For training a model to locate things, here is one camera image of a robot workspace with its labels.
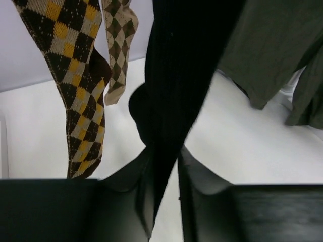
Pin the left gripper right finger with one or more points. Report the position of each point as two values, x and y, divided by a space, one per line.
214 209

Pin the white metal clothes rack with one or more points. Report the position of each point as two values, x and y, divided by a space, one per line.
287 93

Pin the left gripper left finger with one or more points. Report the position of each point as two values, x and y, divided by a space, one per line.
118 208

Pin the brown argyle sock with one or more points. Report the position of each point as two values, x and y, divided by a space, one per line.
65 32
121 24

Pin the olive green shorts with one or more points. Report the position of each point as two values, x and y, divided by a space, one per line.
273 40

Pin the black sock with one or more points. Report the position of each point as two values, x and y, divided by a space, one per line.
186 43

